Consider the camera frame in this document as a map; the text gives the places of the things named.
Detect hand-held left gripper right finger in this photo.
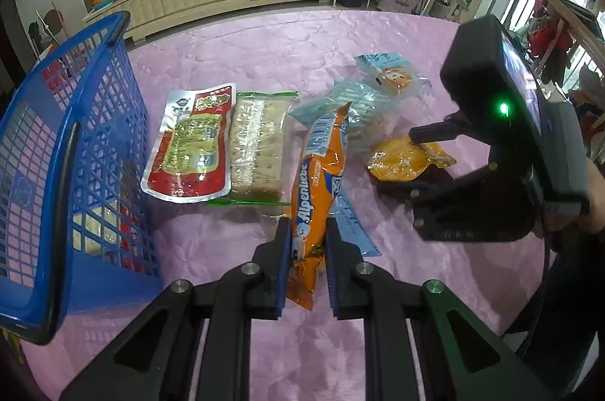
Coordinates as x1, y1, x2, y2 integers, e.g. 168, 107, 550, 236
325, 217, 556, 401

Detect pale blue flat wrapper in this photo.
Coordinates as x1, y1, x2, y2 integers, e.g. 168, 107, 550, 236
331, 181, 383, 257

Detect orange candy packet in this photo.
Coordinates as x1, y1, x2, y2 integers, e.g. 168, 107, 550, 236
285, 101, 353, 312

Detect red snack pouch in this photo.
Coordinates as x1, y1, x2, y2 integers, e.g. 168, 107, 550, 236
141, 82, 236, 203

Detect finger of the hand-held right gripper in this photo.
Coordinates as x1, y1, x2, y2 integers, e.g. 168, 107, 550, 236
409, 110, 468, 146
375, 162, 497, 210

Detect green-edged clear cracker packet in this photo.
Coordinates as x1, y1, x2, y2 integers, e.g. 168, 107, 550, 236
207, 91, 299, 208

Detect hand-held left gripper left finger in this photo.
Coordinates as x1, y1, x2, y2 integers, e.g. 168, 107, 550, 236
59, 217, 291, 401

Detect clear blue cartoon pastry packet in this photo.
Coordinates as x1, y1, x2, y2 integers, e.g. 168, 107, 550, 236
354, 53, 433, 99

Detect blue plastic basket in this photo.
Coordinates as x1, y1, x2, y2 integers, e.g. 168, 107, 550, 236
0, 10, 164, 346

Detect person's right hand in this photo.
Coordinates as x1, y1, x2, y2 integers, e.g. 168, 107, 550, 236
534, 160, 605, 238

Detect pale blue striped packet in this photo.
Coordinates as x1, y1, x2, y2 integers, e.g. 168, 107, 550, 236
289, 81, 398, 139

